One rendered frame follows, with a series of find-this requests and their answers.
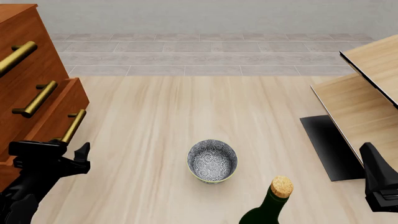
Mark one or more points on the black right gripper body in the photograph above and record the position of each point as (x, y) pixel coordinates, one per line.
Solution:
(384, 201)

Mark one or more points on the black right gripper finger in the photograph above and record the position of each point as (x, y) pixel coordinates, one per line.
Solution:
(377, 168)

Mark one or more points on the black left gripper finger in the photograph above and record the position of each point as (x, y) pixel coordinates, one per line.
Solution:
(82, 152)

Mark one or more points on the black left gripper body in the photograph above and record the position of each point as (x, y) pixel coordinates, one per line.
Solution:
(59, 164)

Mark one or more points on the wooden cabinet with drawers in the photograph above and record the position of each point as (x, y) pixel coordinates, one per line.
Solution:
(18, 25)

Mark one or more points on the pale wooden shelf, black base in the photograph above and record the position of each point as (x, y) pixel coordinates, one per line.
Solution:
(360, 109)

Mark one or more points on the cork bottle stopper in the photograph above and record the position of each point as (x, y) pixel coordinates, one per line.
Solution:
(282, 186)

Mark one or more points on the dark green glass bottle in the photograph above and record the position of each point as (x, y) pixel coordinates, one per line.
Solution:
(267, 212)

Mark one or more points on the grey floral patterned bowl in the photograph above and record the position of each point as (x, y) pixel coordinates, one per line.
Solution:
(212, 162)

